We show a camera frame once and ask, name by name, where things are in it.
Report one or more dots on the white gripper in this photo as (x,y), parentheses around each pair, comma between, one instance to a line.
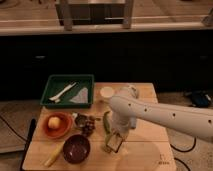
(121,125)

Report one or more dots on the black whiteboard eraser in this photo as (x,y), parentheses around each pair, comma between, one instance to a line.
(114,143)

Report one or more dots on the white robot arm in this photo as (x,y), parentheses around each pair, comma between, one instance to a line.
(125,105)

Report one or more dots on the green plastic cup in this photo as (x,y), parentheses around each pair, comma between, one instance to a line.
(107,148)

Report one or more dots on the white paper cup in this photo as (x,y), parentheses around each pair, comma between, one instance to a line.
(106,92)

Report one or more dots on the green chili pepper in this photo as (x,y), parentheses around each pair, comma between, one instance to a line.
(106,122)

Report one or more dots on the blue sponge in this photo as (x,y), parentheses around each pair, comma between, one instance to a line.
(133,123)

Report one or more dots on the purple grapes bunch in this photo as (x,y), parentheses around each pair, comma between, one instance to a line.
(87,130)

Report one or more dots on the dark red bowl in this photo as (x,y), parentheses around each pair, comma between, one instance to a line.
(76,149)

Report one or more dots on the orange plate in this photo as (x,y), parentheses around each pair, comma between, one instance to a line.
(65,125)

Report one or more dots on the grey cloth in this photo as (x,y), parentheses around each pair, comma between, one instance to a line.
(81,97)

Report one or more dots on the yellow banana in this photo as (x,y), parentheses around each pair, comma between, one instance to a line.
(51,159)

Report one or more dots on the yellow lemon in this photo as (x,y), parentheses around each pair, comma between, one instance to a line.
(54,122)

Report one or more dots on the green plastic tray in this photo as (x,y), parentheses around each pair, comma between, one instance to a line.
(56,83)

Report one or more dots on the metal frame stand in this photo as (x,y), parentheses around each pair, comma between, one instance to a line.
(94,12)

